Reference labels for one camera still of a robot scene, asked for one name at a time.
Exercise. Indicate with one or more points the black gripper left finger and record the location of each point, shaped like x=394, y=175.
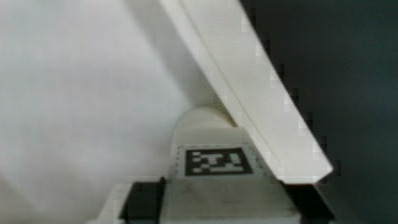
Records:
x=143, y=204

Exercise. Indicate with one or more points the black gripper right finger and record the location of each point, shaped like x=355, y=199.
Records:
x=310, y=203

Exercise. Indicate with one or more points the white square tabletop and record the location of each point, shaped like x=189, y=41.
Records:
x=113, y=64

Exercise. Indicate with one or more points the white table leg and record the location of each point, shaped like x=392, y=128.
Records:
x=221, y=190

